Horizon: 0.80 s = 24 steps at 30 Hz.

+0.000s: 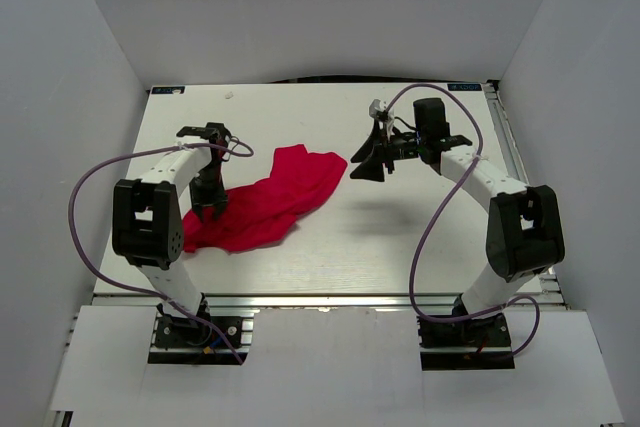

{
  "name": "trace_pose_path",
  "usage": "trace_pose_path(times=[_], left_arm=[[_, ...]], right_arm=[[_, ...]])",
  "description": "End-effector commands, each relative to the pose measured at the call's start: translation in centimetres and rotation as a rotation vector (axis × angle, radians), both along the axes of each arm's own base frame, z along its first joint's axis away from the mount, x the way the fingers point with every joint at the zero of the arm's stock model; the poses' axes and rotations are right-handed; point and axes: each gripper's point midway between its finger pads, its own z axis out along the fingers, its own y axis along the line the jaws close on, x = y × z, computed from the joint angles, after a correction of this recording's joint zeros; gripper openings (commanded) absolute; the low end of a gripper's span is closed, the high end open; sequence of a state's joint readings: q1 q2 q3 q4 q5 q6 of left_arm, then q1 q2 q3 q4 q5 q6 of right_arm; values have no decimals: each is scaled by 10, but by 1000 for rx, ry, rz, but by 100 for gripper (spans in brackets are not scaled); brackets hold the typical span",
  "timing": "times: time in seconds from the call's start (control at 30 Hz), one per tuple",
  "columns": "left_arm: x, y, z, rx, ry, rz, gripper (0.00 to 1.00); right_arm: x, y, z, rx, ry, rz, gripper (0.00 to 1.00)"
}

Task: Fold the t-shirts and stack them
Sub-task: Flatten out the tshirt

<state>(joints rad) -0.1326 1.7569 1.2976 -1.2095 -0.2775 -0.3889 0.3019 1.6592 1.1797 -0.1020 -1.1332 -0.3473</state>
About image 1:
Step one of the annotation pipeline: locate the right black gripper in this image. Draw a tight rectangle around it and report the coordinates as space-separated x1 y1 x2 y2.
349 119 426 183

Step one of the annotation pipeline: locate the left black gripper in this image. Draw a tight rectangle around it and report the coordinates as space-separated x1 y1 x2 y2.
187 162 227 219

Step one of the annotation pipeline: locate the red t-shirt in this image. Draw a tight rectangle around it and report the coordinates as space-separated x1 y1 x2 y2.
183 144 347 253

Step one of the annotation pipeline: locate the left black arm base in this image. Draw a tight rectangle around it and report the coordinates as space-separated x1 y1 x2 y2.
147 301 253 366

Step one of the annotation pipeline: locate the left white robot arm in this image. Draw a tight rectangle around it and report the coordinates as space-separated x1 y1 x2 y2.
112 123 231 346

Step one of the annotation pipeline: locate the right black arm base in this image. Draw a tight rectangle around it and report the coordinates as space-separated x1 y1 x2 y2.
418 314 515 372

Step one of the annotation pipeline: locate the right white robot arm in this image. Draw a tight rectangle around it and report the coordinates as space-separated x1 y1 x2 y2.
350 98 565 346

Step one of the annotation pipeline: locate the right blue corner label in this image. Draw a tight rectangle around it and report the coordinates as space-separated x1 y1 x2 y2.
447 83 483 92

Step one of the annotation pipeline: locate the blue corner label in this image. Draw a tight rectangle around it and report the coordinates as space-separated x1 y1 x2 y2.
150 86 186 95
447 83 483 92

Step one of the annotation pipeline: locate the left blue corner label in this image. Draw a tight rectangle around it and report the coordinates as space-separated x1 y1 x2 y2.
150 86 186 95

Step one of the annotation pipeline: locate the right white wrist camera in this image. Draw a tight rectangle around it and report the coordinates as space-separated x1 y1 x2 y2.
368 99 390 122

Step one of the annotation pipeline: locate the aluminium front table rail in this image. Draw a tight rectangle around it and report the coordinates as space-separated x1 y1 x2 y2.
74 292 566 321

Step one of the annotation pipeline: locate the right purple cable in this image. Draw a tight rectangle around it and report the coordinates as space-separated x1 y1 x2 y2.
384 82 542 361

